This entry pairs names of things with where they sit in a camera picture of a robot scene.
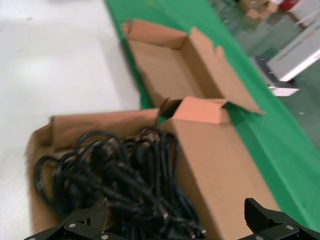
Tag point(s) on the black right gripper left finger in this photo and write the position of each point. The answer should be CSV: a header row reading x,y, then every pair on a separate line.
x,y
97,212

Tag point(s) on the green table cloth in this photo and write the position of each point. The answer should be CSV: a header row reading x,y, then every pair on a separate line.
x,y
275,140

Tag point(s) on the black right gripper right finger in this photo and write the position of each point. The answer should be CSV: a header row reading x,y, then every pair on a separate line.
x,y
257,217

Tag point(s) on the white tower robot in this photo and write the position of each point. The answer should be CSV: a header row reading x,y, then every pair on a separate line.
x,y
295,57

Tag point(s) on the cardboard box with torn rim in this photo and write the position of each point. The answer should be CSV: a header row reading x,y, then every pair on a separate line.
x,y
170,65

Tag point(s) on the red bin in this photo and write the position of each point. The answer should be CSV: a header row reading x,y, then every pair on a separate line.
x,y
290,3

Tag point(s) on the cardboard box with round hole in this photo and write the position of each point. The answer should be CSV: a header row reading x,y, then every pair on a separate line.
x,y
207,162

